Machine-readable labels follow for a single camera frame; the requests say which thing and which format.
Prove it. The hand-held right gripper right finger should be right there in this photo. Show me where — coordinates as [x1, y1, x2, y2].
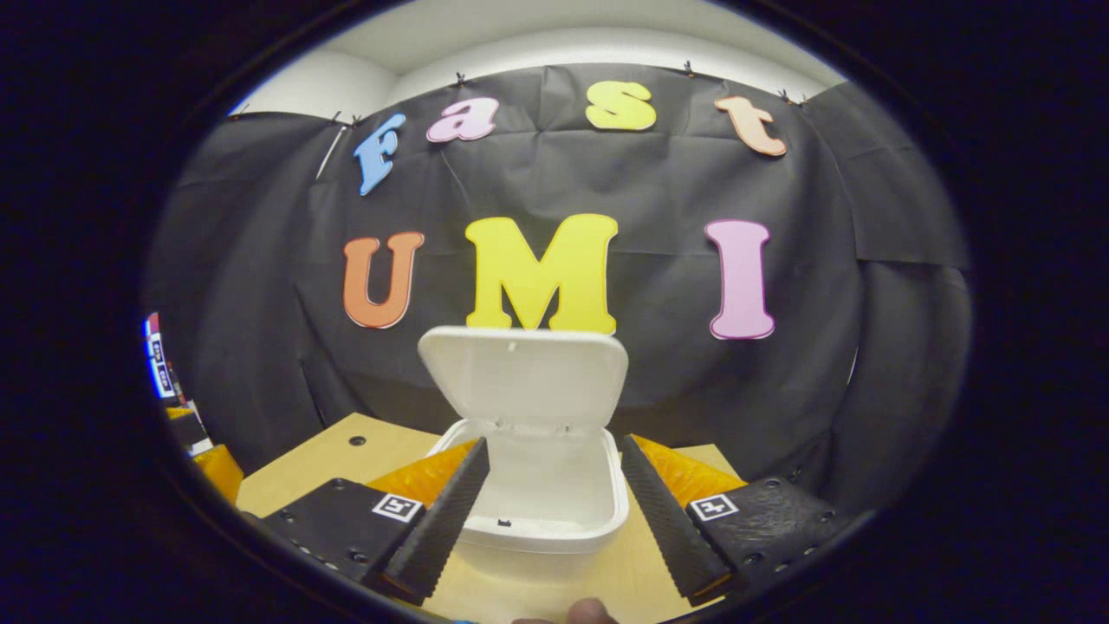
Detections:
[619, 433, 873, 607]

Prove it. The white desktop garbage bin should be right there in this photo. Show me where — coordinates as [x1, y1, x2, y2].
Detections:
[418, 326, 631, 582]

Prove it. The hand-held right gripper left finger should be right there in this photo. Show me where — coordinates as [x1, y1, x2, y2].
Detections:
[260, 438, 491, 606]

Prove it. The computer monitor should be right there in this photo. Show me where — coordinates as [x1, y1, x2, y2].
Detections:
[143, 312, 187, 405]

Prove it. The wooden desktop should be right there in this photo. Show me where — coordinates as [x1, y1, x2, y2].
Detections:
[236, 413, 746, 624]

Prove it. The black backdrop cloth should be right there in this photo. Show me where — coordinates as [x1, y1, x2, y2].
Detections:
[143, 62, 971, 512]

